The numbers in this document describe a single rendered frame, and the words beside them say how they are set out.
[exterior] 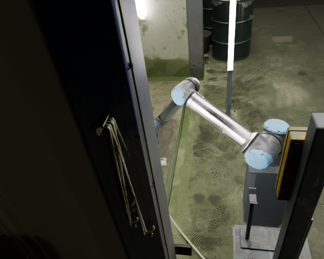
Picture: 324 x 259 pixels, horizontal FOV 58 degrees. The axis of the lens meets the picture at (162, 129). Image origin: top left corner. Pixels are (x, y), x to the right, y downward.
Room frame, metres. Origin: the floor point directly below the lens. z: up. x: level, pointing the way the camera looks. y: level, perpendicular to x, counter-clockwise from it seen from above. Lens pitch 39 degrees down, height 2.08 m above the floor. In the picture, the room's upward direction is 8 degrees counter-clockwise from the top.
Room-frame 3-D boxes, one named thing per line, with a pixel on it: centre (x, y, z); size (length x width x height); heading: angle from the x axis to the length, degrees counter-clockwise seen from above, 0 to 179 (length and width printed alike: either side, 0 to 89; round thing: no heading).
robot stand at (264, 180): (1.32, -0.69, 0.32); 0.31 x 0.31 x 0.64; 75
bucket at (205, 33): (4.36, -0.81, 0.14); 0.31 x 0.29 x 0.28; 165
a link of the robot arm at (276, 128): (1.31, -0.69, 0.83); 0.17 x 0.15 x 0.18; 136
